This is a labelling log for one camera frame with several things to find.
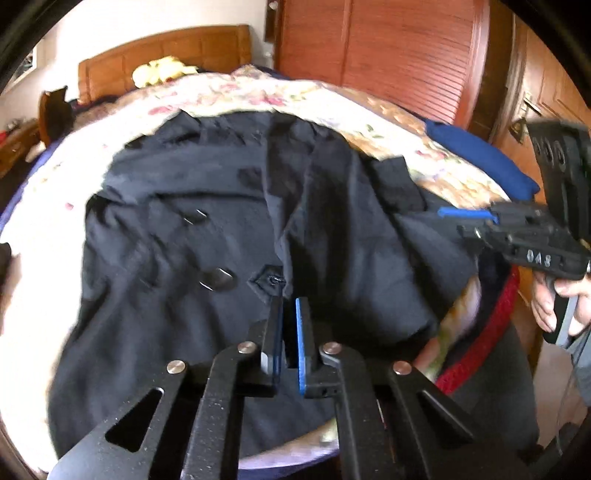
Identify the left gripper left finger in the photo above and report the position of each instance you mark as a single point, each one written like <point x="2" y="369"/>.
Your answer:
<point x="187" y="423"/>

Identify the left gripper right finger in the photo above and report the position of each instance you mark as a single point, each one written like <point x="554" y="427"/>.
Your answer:
<point x="393" y="423"/>

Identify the person's right hand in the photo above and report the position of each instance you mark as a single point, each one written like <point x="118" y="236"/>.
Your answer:
<point x="543" y="300"/>

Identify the wooden louvered wardrobe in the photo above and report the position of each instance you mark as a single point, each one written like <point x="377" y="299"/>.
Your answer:
<point x="425" y="56"/>

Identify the yellow plush toy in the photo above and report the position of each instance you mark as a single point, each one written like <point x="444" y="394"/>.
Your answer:
<point x="160" y="71"/>

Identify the blue bed sheet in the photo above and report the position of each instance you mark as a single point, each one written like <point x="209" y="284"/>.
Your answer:
<point x="516" y="184"/>

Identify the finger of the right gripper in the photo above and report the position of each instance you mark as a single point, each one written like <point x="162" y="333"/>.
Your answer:
<point x="467" y="216"/>

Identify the black trench coat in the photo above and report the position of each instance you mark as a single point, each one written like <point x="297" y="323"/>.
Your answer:
<point x="199" y="225"/>

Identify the floral bed blanket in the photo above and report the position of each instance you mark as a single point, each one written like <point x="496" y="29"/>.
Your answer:
<point x="44" y="225"/>

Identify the long wooden desk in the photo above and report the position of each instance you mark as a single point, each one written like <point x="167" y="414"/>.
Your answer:
<point x="18" y="144"/>

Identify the wooden door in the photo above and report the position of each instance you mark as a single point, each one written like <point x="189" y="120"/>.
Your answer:
<point x="537" y="86"/>

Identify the wooden chair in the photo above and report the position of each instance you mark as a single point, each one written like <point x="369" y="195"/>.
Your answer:
<point x="55" y="117"/>

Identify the wooden headboard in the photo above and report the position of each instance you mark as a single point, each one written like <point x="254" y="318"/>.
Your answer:
<point x="221" y="48"/>

